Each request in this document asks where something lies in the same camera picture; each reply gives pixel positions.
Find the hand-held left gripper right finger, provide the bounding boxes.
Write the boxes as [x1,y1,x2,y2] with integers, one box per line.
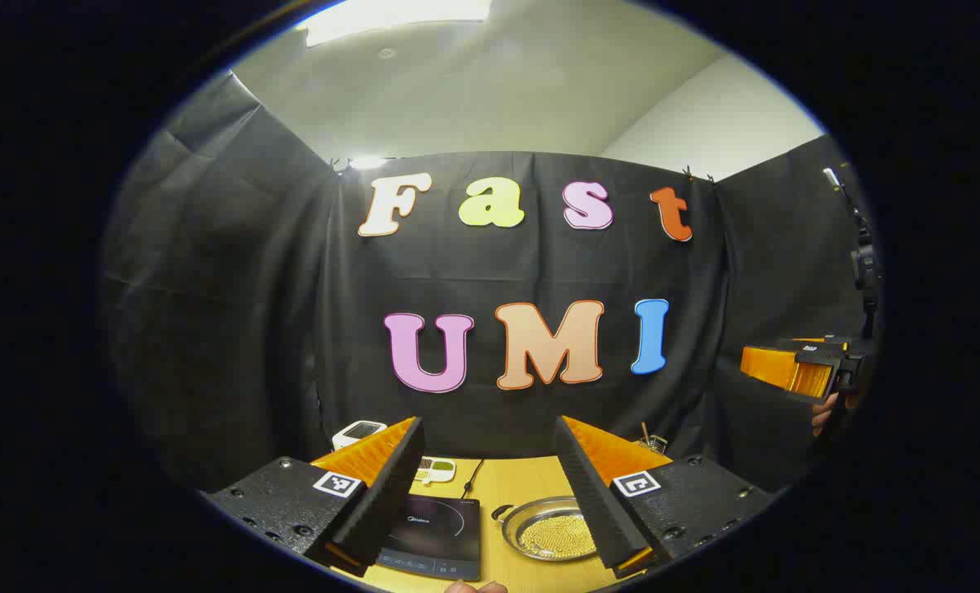
[554,415,779,580]

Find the pile of soybeans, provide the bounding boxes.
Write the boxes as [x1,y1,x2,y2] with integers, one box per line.
[516,512,598,558]

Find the black induction cooktop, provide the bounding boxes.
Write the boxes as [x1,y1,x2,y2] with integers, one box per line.
[375,493,483,582]

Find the black camera stand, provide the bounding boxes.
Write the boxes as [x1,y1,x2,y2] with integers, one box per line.
[822,167,882,339]

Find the white divided bean dish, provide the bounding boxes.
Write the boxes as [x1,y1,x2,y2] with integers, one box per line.
[414,455,457,485]

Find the ceiling light panel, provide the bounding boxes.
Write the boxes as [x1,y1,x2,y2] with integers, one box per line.
[296,0,492,47]

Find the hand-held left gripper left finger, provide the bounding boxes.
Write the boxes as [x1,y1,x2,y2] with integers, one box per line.
[202,416,427,577]

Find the white toaster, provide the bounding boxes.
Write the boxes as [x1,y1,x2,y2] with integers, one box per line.
[331,420,388,451]

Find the stainless steel pot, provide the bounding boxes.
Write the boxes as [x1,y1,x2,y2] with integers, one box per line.
[492,496,602,563]

